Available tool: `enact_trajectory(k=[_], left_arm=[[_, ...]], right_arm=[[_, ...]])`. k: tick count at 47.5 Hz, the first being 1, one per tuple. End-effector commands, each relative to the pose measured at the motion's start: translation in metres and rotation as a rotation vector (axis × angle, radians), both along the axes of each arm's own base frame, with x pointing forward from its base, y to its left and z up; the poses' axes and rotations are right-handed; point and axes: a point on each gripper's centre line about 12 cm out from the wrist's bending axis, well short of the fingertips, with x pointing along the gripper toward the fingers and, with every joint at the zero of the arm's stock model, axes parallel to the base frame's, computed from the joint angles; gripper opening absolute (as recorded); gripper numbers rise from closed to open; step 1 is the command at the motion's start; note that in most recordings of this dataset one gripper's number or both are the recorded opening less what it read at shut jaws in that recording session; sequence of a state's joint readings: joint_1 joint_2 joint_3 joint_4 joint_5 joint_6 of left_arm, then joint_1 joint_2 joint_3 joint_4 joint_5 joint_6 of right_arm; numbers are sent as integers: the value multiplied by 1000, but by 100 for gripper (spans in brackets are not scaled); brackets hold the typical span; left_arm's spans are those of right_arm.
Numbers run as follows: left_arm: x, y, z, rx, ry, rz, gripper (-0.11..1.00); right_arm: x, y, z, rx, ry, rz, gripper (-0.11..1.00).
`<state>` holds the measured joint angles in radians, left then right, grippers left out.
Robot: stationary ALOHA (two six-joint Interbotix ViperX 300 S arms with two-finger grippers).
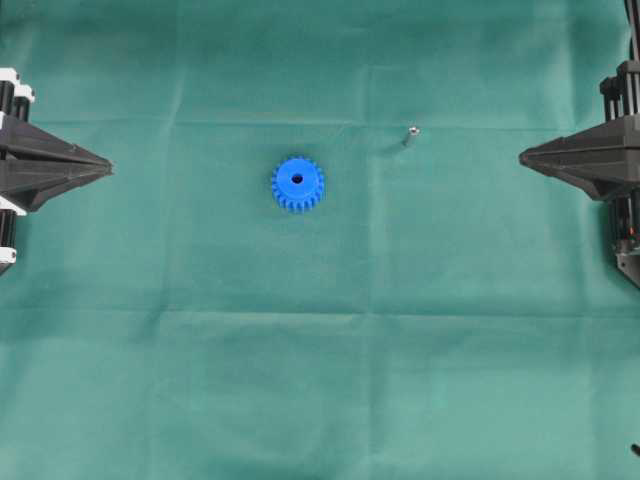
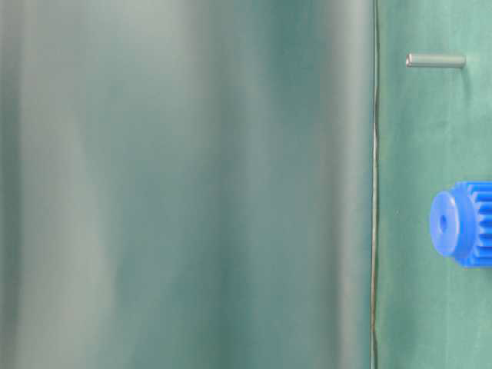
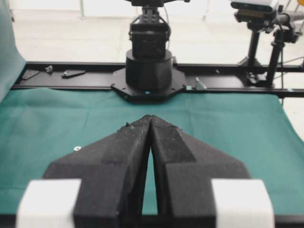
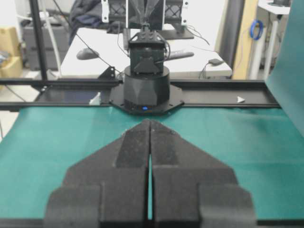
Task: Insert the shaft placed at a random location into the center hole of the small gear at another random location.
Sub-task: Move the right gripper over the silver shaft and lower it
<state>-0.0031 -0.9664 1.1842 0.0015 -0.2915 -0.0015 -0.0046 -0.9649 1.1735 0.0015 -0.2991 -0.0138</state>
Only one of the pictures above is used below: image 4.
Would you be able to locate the green table mat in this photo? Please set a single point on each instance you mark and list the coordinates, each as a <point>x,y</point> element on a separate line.
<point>265,147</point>

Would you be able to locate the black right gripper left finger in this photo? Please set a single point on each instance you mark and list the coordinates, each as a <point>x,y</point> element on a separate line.
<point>106,189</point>

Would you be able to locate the black vertical pole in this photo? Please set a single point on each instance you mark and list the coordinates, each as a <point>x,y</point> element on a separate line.
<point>39,38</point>

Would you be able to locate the dark jacket on chair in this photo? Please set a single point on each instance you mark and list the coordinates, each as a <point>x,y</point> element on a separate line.
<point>85,14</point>

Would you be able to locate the white desk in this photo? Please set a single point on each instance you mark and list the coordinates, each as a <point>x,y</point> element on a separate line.
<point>188,60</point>

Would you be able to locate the black computer mouse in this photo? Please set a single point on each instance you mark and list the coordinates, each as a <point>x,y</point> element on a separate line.
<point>87,54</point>

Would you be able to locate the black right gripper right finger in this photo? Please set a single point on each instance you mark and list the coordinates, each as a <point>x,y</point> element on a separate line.
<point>192,189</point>

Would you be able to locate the black remote control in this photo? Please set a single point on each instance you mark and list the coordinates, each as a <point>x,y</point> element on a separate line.
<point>179,54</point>

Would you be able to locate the black aluminium rail frame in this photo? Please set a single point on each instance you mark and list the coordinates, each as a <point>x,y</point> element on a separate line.
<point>103,93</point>

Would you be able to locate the cardboard boxes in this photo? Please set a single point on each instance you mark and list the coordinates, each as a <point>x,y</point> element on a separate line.
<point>10,57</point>

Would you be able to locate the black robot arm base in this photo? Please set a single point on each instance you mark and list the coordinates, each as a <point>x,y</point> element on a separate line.
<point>146,88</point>

